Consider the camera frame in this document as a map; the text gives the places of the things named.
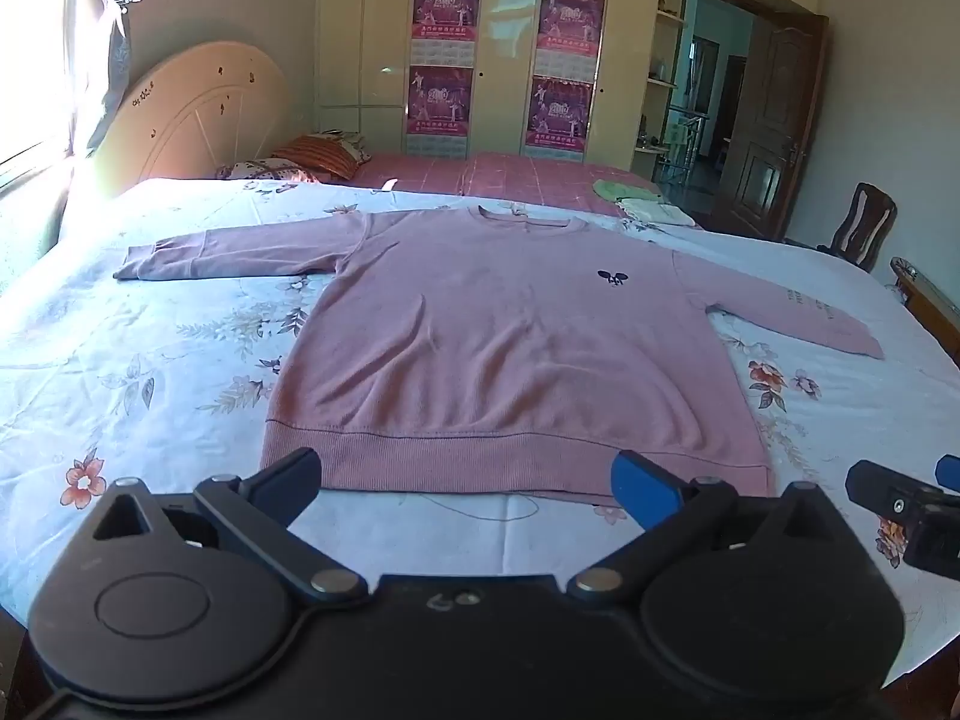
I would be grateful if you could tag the cream bed headboard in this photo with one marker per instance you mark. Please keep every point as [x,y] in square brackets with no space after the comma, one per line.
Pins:
[195,112]

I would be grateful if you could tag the grey curtain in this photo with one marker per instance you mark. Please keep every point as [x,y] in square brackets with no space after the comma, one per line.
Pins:
[112,52]

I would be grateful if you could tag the floral bed sheet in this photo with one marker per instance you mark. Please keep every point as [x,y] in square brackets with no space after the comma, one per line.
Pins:
[150,360]

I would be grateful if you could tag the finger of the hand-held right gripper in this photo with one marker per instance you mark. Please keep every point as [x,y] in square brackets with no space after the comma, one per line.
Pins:
[874,481]
[949,469]

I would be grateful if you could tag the purple wall poster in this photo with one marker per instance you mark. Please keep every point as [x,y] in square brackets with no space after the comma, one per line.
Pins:
[570,26]
[445,11]
[559,116]
[439,109]

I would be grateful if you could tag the folded white cloth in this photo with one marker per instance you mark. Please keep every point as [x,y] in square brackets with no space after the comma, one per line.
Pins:
[656,211]

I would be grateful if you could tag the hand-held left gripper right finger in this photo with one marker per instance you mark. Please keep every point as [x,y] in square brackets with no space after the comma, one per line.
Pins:
[643,484]

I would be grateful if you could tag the window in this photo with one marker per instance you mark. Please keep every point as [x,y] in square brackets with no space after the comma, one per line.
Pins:
[30,52]

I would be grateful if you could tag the folded green cloth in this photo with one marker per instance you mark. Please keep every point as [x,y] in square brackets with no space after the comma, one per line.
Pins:
[624,189]

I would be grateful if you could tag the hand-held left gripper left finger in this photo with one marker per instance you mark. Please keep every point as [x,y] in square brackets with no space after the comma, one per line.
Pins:
[289,476]

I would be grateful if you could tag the dark wooden chair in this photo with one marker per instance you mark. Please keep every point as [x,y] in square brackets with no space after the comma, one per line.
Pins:
[862,223]

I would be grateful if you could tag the floral pillow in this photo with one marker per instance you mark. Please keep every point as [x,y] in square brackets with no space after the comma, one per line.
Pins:
[259,169]

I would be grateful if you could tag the brown wooden door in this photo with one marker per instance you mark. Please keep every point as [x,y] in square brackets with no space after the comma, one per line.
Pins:
[765,135]

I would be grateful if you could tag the pink sweater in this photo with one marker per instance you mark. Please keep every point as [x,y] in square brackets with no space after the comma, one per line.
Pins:
[487,330]

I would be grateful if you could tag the cream wardrobe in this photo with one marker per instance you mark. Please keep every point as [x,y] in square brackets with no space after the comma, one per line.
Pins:
[506,52]

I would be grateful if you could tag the orange striped pillow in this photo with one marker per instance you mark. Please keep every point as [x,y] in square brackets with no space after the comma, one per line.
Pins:
[319,154]

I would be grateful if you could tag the wooden bed frame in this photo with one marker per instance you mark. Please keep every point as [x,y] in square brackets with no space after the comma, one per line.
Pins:
[926,296]

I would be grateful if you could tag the pink checked bed sheet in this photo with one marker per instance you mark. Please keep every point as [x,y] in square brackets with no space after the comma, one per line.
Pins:
[510,172]

